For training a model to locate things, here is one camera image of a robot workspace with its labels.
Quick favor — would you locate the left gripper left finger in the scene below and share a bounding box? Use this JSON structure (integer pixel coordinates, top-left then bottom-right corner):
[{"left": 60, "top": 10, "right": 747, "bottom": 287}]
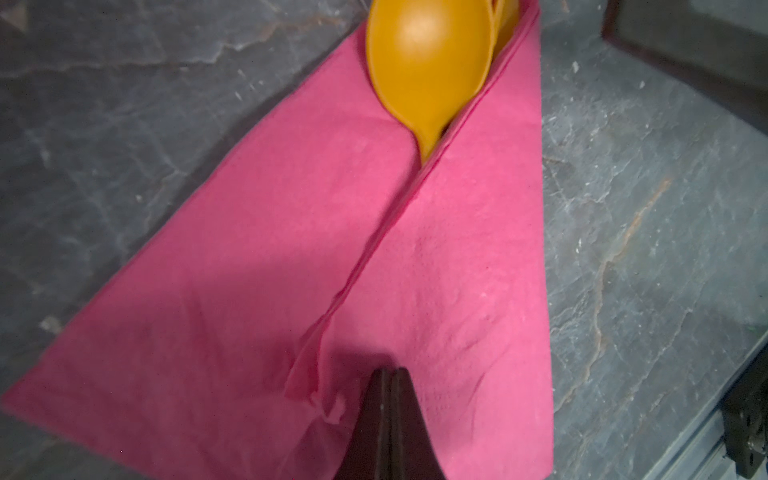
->
[{"left": 334, "top": 368, "right": 392, "bottom": 480}]

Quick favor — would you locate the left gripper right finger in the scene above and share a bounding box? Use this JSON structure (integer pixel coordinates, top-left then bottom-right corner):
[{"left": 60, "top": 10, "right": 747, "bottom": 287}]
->
[{"left": 390, "top": 368, "right": 446, "bottom": 480}]

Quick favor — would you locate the magenta paper napkin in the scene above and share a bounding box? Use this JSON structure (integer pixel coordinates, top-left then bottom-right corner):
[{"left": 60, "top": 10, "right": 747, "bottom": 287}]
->
[{"left": 1, "top": 1, "right": 553, "bottom": 479}]

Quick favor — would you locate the yellow plastic spoon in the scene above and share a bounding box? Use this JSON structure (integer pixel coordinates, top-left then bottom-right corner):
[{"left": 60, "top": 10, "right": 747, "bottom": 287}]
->
[{"left": 365, "top": 0, "right": 496, "bottom": 164}]

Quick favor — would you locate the yellow plastic fork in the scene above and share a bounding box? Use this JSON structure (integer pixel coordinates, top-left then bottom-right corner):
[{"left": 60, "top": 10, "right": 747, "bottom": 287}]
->
[{"left": 493, "top": 0, "right": 520, "bottom": 58}]

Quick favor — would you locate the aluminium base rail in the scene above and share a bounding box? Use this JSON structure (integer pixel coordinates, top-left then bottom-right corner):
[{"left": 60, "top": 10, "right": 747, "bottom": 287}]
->
[{"left": 644, "top": 335, "right": 767, "bottom": 479}]

